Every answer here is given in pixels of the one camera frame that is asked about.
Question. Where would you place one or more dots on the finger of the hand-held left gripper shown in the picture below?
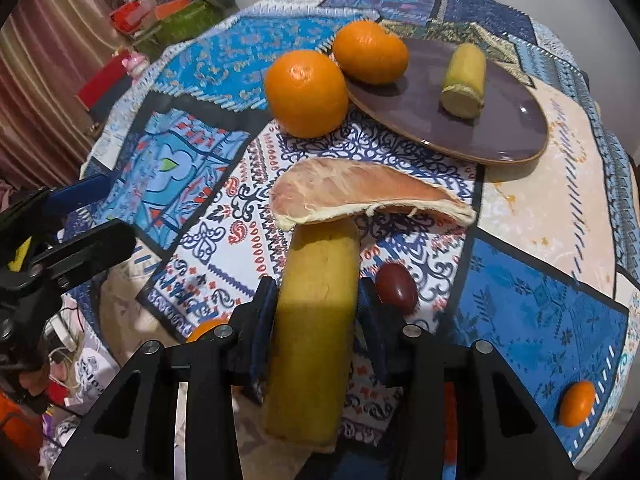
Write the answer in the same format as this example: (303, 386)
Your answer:
(85, 252)
(75, 194)

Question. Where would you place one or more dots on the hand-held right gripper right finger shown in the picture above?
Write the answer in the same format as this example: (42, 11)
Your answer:
(374, 335)

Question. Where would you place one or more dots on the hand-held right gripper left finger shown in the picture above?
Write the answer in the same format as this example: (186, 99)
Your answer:
(264, 340)

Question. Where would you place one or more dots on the long yellow sugarcane piece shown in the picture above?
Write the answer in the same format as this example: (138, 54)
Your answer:
(310, 340)

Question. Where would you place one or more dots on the dark red grape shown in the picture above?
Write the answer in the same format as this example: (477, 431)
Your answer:
(397, 287)

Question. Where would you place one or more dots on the small tangerine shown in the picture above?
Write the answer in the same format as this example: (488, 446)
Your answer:
(205, 331)
(576, 404)

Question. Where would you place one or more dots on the pink pomelo segment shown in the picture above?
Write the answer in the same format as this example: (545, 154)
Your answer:
(350, 190)

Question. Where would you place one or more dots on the brown fruit plate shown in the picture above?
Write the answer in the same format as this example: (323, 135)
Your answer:
(415, 105)

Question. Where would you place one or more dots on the large orange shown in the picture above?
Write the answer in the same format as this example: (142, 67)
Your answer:
(370, 52)
(305, 92)

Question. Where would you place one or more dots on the striped brown curtain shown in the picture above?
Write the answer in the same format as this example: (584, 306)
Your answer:
(40, 85)

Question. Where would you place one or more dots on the pink toy bunny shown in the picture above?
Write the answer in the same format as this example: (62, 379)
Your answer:
(132, 62)

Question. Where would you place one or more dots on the patchwork printed tablecloth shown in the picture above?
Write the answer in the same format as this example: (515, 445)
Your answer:
(525, 310)

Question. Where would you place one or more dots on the red gift box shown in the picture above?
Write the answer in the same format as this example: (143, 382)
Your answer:
(130, 17)

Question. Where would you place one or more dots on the green fabric bag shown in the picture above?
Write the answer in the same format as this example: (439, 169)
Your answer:
(185, 25)

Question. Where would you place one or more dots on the short yellow sugarcane piece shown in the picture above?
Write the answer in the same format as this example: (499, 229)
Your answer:
(465, 77)

